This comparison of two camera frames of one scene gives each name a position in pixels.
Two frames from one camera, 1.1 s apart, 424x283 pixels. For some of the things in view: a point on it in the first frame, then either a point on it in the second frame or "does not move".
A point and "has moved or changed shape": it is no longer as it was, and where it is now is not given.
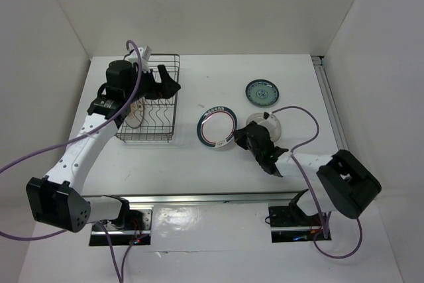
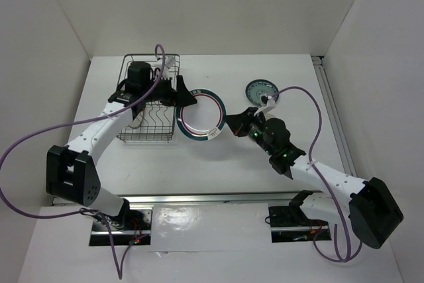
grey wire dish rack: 153,120 does not move
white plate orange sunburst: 135,118 does not move
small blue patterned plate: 262,92 does not move
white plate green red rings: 216,126 has moved or changed shape
